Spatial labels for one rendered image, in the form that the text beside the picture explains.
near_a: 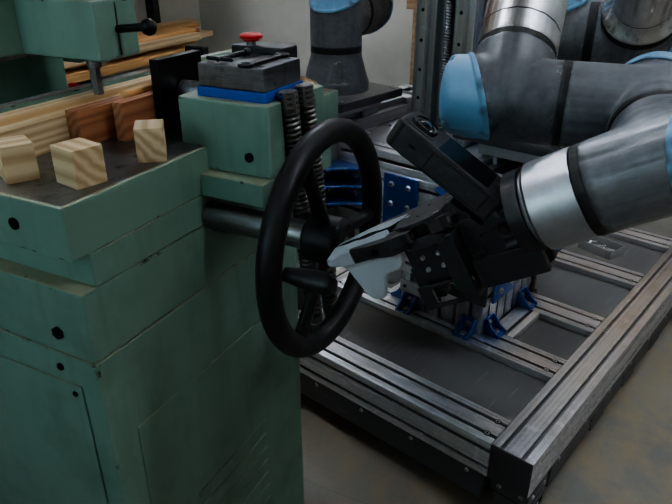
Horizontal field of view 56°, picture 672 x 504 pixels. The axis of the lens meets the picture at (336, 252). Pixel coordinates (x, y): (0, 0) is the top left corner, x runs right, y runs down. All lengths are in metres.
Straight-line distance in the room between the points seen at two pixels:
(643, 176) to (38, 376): 0.69
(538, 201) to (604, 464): 1.28
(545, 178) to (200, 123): 0.46
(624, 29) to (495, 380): 0.82
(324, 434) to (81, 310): 1.05
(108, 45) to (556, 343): 1.28
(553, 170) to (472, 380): 1.07
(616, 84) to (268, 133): 0.39
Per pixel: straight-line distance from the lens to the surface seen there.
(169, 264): 0.81
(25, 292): 0.79
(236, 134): 0.79
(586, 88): 0.58
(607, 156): 0.50
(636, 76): 0.59
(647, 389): 2.01
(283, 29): 4.56
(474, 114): 0.59
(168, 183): 0.78
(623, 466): 1.74
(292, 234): 0.76
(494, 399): 1.50
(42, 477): 1.01
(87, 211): 0.70
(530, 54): 0.61
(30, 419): 0.93
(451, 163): 0.53
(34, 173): 0.77
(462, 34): 1.36
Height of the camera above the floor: 1.14
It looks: 27 degrees down
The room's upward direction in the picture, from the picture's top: straight up
